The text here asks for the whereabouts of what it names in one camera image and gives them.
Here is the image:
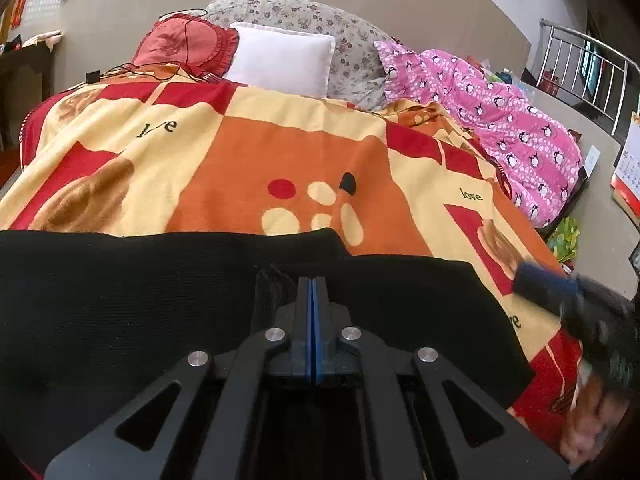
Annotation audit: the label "metal stair railing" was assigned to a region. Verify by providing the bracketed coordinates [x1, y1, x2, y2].
[537, 19, 640, 136]

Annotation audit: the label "red white desk calendar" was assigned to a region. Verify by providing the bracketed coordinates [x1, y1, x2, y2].
[610, 110, 640, 231]

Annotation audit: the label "printed red orange blanket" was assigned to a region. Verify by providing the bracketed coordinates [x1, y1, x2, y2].
[0, 77, 583, 426]

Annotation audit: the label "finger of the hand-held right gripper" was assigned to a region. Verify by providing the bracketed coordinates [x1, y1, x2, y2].
[512, 260, 583, 311]

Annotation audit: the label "person's right hand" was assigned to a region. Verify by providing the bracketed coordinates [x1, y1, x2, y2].
[559, 374, 632, 468]

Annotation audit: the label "beige cloth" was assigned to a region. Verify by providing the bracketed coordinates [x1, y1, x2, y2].
[22, 30, 65, 52]

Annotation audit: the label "green plastic bag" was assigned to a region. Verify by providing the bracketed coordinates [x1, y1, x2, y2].
[547, 217, 582, 263]

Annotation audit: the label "red ruffled pillow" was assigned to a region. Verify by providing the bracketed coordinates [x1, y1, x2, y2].
[132, 15, 240, 78]

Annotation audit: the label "thin black cable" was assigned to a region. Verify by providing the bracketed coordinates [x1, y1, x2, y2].
[97, 7, 221, 83]

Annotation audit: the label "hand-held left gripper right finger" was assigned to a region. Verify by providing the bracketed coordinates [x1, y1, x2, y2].
[311, 276, 572, 480]

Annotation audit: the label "white paper card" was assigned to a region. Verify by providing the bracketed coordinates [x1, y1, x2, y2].
[582, 145, 602, 177]

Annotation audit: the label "white pillow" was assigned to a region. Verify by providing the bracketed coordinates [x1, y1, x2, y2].
[222, 21, 337, 98]

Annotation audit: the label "grey floral pillow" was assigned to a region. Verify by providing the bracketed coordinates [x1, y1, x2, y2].
[206, 0, 401, 111]

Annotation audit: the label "dark wooden desk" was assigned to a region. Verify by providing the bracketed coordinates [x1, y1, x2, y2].
[0, 45, 56, 151]

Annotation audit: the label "pink penguin print blanket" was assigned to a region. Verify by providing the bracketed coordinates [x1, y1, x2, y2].
[375, 40, 586, 228]

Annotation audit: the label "black pants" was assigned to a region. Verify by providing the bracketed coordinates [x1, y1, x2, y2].
[0, 227, 536, 480]

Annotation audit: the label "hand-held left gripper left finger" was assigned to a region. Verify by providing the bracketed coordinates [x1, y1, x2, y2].
[44, 276, 312, 480]

